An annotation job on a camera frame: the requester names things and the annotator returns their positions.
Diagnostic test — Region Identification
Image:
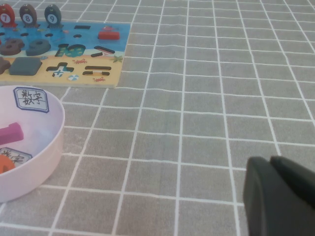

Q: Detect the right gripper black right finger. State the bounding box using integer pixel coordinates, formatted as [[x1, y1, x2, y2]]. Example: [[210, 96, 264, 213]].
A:
[[270, 155, 315, 209]]

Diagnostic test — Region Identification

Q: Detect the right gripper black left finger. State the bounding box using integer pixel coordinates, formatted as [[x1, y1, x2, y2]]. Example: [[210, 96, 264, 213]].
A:
[[243, 156, 315, 236]]

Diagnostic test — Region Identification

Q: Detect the pink bowl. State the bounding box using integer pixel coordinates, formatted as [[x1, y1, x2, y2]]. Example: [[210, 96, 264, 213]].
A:
[[0, 85, 66, 204]]

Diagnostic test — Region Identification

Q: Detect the wooden sea-themed puzzle board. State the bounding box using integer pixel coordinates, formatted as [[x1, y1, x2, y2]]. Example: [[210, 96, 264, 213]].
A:
[[0, 21, 131, 89]]

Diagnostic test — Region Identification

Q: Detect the handwritten label inside pink bowl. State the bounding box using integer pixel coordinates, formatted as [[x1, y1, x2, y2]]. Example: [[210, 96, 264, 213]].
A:
[[0, 147, 32, 165]]

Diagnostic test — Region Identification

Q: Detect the orange wooden number piece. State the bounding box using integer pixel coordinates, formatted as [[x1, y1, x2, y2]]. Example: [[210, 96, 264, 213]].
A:
[[0, 153, 16, 175]]

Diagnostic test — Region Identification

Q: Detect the magenta wooden number piece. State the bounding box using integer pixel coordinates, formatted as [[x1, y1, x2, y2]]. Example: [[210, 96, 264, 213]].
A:
[[0, 122, 25, 146]]

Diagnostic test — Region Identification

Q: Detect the dark grey-blue square piece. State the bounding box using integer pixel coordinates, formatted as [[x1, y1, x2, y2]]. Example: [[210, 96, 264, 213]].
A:
[[9, 57, 43, 76]]

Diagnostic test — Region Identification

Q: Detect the dark blue fish piece number 9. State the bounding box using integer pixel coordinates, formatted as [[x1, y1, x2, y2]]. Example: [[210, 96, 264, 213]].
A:
[[44, 4, 63, 29]]

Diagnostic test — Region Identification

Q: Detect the brown star piece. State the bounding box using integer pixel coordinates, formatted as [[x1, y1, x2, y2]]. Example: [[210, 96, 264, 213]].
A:
[[0, 57, 12, 75]]

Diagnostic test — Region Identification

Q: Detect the brown fish piece number 8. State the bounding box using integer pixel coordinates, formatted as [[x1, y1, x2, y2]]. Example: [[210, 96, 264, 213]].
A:
[[19, 3, 40, 28]]

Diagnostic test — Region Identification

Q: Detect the red fish piece number 7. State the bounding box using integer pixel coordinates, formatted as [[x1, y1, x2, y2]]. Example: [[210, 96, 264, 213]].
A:
[[0, 3, 18, 28]]

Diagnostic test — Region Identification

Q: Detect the grey white-grid tablecloth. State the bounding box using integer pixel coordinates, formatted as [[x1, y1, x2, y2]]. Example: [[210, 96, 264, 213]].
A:
[[0, 0, 315, 236]]

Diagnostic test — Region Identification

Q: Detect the red minus block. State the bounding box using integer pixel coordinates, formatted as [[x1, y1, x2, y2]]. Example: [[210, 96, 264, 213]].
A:
[[97, 29, 121, 40]]

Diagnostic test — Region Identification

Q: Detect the handwritten label on pink rim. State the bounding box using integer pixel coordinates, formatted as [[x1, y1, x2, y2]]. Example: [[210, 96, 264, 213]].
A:
[[13, 87, 49, 113]]

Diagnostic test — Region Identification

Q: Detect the grey-blue wooden number 9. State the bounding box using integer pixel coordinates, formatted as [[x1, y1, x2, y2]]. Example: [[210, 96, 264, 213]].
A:
[[26, 38, 51, 57]]

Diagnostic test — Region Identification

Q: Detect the brown wooden number 8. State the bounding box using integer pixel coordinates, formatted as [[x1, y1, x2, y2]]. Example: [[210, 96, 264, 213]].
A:
[[0, 38, 25, 56]]

